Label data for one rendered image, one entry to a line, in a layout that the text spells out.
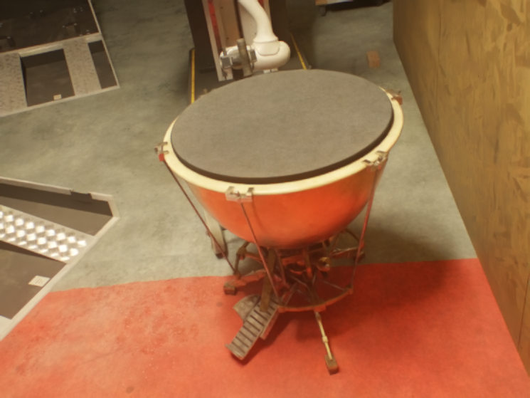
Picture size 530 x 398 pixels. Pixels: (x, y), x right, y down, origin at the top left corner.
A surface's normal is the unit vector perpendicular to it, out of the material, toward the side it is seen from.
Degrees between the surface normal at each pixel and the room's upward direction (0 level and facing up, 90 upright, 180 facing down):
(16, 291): 2
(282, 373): 0
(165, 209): 0
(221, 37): 90
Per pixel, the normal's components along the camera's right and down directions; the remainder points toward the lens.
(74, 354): -0.14, -0.81
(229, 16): 0.11, 0.56
